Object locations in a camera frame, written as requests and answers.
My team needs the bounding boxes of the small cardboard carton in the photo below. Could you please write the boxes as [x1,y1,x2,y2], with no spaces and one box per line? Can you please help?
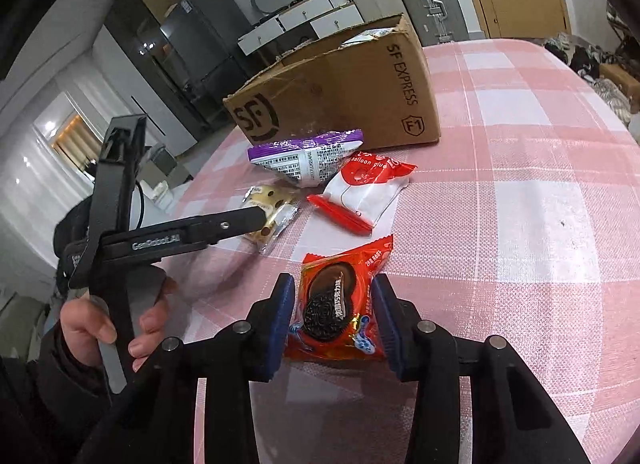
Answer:
[597,63,640,95]

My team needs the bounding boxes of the red white packet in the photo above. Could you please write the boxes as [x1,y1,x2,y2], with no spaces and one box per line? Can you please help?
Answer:
[306,151,418,236]

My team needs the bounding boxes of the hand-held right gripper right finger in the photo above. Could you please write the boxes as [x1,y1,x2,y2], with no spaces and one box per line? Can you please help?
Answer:
[370,274,591,464]

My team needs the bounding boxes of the red cookie packet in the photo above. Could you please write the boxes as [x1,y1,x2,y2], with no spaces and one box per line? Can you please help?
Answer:
[285,234,396,362]

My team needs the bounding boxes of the small grey box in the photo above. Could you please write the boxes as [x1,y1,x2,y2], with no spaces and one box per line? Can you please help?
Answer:
[149,143,178,182]

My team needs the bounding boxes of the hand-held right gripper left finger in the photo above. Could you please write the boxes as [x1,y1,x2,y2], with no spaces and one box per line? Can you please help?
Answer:
[82,273,296,464]

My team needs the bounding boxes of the yellow curtain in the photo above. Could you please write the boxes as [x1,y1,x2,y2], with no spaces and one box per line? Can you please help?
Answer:
[52,114,98,171]

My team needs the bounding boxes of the pile of shoes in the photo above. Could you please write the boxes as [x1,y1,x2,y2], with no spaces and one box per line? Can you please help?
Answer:
[542,31,640,127]

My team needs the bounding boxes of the white drawer cabinet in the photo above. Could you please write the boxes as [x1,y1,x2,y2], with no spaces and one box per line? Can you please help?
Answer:
[237,0,366,57]

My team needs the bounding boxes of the purple snack packet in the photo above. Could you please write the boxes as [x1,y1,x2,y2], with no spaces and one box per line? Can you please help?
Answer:
[247,129,365,189]

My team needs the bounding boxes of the pink checkered tablecloth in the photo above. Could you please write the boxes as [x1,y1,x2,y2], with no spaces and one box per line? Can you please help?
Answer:
[175,39,640,464]

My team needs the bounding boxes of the dark glossy refrigerator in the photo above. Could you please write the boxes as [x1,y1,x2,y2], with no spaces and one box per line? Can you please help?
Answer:
[107,0,253,145]

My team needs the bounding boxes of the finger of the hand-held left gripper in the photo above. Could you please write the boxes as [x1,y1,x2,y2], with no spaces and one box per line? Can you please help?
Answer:
[186,206,269,246]

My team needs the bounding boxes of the white snack packet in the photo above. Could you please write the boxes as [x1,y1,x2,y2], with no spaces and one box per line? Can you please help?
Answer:
[342,29,396,47]

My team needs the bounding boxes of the brown cardboard box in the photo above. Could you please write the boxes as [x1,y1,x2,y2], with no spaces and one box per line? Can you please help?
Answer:
[222,13,442,157]

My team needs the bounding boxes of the yellow cake packet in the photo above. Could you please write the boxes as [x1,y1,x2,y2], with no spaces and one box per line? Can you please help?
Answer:
[241,184,301,256]

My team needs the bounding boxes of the person's left hand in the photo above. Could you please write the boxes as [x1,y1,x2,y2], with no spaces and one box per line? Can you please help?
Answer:
[60,276,179,373]

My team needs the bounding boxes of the person's left forearm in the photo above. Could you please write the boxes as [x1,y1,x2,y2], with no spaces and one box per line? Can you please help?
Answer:
[0,324,121,464]

